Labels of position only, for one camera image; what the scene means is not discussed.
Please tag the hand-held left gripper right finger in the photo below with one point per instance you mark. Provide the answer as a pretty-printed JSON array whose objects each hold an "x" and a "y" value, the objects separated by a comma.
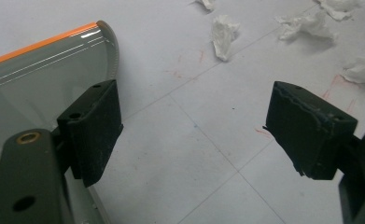
[{"x": 307, "y": 133}]

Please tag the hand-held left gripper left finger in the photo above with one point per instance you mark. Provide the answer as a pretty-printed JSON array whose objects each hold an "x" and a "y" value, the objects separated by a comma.
[{"x": 93, "y": 130}]

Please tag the clear plastic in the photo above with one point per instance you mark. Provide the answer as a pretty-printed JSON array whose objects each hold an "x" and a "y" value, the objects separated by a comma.
[{"x": 223, "y": 34}]

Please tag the grey dustpan with orange edge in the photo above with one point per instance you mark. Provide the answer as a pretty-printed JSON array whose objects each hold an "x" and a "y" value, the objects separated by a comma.
[{"x": 46, "y": 77}]

